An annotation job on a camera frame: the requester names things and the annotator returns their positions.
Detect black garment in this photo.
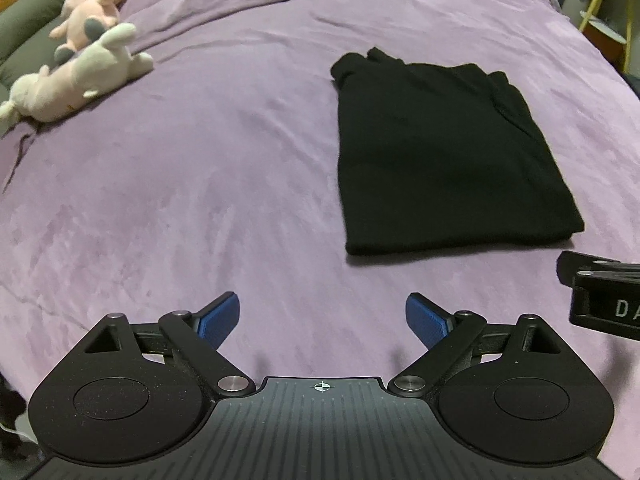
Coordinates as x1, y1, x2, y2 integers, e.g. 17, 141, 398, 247
331, 49, 585, 256

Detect purple bed blanket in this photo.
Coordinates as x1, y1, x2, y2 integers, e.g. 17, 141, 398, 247
1, 0, 639, 479

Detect white plush toy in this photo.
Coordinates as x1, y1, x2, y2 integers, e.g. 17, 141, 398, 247
1, 23, 154, 133

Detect yellow side table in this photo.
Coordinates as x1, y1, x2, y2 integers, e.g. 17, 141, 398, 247
579, 0, 639, 74

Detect grey tufted headboard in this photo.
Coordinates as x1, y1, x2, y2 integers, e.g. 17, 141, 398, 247
1, 0, 64, 89

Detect pink plush toy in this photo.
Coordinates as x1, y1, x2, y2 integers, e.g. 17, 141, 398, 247
49, 0, 125, 66

